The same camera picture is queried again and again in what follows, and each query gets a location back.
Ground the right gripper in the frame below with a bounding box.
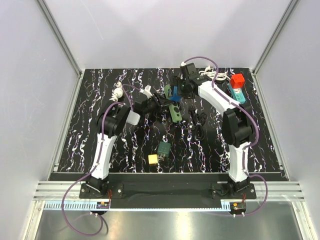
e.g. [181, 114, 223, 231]
[168, 75, 196, 100]

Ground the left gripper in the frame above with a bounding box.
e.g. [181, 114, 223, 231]
[142, 92, 173, 115]

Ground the blue cube plug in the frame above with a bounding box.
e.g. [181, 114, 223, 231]
[169, 86, 182, 103]

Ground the green power strip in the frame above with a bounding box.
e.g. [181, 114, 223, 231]
[164, 85, 182, 123]

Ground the dark green cube plug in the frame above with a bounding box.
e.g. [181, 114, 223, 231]
[157, 141, 171, 160]

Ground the yellow cube plug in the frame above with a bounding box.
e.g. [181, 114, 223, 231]
[148, 154, 159, 165]

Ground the red cube plug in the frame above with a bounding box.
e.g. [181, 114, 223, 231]
[230, 73, 245, 89]

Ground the teal power strip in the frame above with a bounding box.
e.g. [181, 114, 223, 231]
[228, 83, 246, 104]

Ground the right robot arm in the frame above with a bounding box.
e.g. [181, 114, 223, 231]
[169, 75, 259, 199]

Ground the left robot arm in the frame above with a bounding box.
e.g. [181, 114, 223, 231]
[85, 93, 175, 198]

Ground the black marbled mat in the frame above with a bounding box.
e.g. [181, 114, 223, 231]
[57, 68, 281, 173]

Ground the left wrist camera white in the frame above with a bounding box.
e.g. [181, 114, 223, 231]
[139, 85, 153, 99]

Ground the white coiled cable right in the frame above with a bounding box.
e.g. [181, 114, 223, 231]
[198, 65, 231, 83]

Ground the white coiled cable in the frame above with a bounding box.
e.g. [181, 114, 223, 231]
[198, 65, 231, 83]
[109, 81, 124, 103]

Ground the black coiled cable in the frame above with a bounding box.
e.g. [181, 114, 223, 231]
[182, 106, 208, 142]

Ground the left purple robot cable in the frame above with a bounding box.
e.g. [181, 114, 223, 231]
[61, 83, 143, 237]

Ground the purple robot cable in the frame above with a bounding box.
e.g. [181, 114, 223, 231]
[183, 56, 270, 217]
[61, 83, 143, 237]

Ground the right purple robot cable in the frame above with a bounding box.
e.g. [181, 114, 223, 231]
[183, 56, 270, 217]

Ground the white coiled cable left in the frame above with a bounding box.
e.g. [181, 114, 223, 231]
[109, 81, 124, 103]

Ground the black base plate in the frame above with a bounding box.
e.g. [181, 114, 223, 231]
[49, 172, 286, 210]

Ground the aluminium frame rail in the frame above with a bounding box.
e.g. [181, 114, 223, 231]
[33, 181, 304, 212]

